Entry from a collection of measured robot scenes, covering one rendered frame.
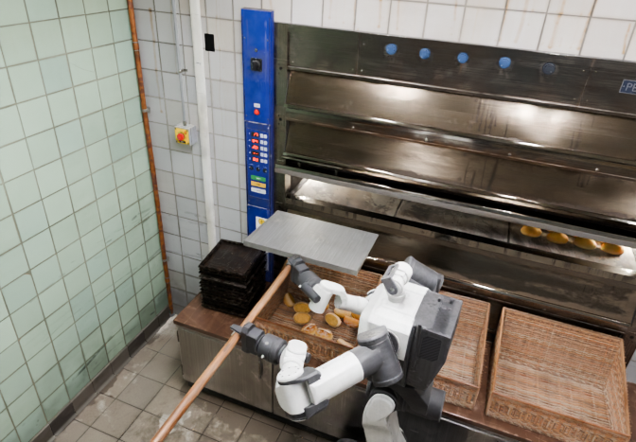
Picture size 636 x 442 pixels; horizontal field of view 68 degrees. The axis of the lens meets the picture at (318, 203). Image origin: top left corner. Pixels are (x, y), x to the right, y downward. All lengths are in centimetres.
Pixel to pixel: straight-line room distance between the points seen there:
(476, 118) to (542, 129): 27
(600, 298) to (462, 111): 112
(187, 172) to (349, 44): 126
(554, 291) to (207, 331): 178
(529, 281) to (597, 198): 53
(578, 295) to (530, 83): 106
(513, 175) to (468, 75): 50
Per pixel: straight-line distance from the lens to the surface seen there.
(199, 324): 277
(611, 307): 269
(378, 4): 222
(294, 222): 240
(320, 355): 252
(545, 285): 262
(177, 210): 315
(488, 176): 233
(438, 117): 225
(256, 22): 241
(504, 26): 216
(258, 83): 247
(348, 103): 233
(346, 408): 266
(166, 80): 282
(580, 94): 224
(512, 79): 221
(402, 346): 159
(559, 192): 236
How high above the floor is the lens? 245
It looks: 29 degrees down
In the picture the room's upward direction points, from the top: 3 degrees clockwise
